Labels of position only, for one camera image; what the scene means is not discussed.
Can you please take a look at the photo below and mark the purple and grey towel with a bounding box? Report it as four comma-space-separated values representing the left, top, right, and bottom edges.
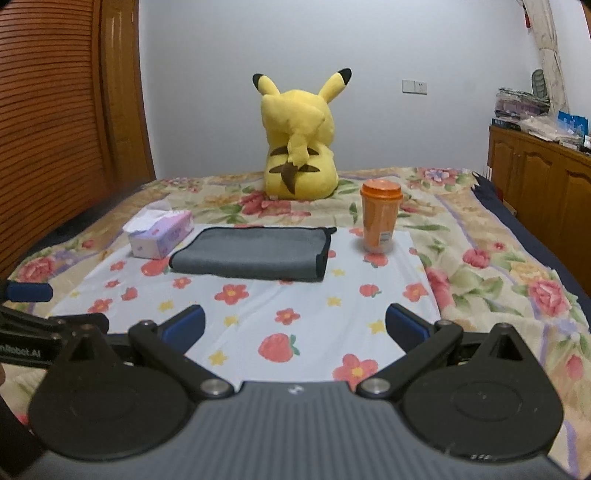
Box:
169, 226, 337, 282

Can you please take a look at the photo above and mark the floral bed quilt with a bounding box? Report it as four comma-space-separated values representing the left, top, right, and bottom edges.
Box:
13, 167, 590, 478

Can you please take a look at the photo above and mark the white strawberry print cloth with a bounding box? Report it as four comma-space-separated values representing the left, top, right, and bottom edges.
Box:
52, 228, 440, 386

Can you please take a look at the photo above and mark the pink tissue box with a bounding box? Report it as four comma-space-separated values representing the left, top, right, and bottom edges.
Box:
123, 208, 193, 260

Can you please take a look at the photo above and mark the wooden slatted headboard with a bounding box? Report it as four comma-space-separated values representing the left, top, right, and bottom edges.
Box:
1, 1, 113, 276

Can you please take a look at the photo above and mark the orange plastic cup with lid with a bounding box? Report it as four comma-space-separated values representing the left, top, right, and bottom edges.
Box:
361, 179, 403, 253

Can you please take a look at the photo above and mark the wooden door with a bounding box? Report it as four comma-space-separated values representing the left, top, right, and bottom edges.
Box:
100, 0, 155, 190

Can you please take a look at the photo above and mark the dark blue bed sheet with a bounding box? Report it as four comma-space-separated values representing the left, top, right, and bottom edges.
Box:
473, 173, 590, 317

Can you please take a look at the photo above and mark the wooden sideboard cabinet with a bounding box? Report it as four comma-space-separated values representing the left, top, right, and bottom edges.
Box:
488, 126, 590, 293

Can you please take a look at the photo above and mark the yellow Pikachu plush toy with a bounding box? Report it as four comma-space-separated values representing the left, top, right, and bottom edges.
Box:
252, 68, 352, 201

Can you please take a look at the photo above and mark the stack of books and papers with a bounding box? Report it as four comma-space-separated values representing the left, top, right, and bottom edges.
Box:
491, 88, 550, 131

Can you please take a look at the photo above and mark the blue picture card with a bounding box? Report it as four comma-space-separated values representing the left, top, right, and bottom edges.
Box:
557, 110, 589, 137

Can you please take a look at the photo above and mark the green woven fan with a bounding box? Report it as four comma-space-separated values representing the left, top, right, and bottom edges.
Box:
531, 69, 549, 101

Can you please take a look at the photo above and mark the floral curtain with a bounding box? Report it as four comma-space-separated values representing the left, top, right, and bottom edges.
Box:
523, 0, 570, 114

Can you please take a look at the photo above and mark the white wall switch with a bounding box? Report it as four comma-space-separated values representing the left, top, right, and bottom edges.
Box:
402, 80, 428, 95

